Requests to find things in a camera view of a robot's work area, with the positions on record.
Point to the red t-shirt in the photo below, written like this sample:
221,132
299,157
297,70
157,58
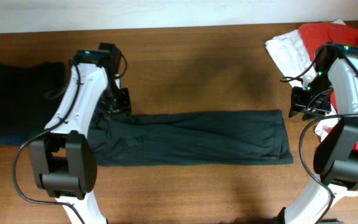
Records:
334,50

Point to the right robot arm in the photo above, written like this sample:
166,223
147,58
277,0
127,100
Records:
317,199

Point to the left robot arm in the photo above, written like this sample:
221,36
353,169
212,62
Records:
62,161

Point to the white t-shirt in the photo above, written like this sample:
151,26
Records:
293,52

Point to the black Nike t-shirt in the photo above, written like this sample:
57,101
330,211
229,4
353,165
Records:
215,137

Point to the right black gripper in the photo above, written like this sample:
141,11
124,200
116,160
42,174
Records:
304,104

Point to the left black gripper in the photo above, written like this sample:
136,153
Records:
120,101

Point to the folded dark navy garment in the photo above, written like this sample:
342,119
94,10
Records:
27,99

